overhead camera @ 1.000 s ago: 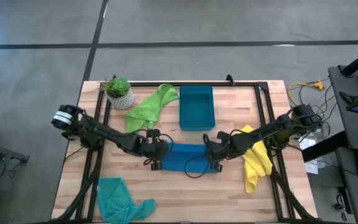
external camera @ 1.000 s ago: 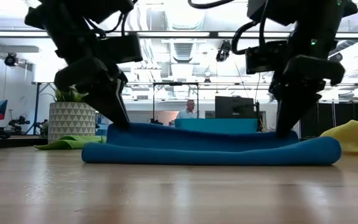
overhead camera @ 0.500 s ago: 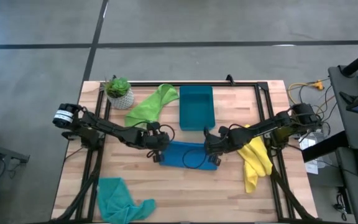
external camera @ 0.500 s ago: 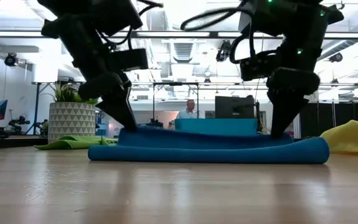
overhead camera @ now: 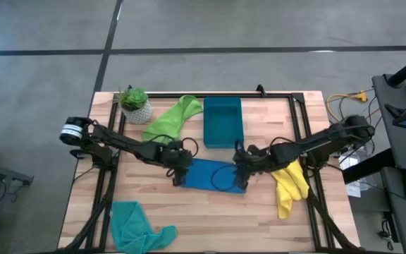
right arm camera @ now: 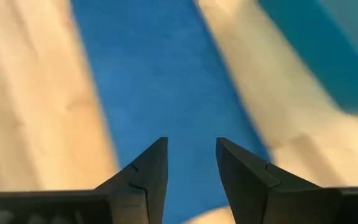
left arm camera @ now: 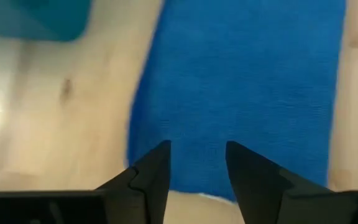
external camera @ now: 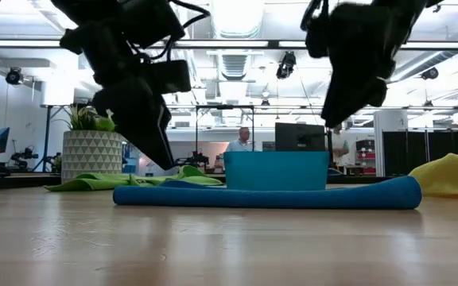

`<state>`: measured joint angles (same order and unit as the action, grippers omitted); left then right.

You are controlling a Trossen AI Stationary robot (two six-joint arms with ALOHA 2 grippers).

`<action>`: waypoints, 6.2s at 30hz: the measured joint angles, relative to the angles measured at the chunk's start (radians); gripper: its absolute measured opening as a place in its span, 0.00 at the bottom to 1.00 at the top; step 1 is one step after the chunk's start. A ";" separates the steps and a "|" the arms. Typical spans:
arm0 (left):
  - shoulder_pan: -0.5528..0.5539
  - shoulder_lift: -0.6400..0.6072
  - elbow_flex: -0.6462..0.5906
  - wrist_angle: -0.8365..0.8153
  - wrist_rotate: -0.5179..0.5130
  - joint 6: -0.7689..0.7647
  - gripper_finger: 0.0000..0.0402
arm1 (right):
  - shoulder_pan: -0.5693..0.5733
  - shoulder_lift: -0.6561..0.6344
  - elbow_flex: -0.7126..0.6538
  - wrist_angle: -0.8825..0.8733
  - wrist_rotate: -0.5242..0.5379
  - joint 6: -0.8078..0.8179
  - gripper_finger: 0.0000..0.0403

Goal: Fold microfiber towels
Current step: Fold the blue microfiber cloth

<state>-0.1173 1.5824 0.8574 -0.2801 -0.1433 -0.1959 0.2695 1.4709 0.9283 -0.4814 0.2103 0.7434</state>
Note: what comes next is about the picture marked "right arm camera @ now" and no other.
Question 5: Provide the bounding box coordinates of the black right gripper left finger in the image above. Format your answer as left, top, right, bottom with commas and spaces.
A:
94, 136, 169, 224

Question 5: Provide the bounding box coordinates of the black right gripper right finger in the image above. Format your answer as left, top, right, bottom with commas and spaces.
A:
215, 136, 343, 224

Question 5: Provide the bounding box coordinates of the blue microfiber towel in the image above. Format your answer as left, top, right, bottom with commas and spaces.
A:
70, 0, 273, 224

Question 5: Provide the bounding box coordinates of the teal plastic bin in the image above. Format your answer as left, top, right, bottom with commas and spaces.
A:
258, 0, 358, 114

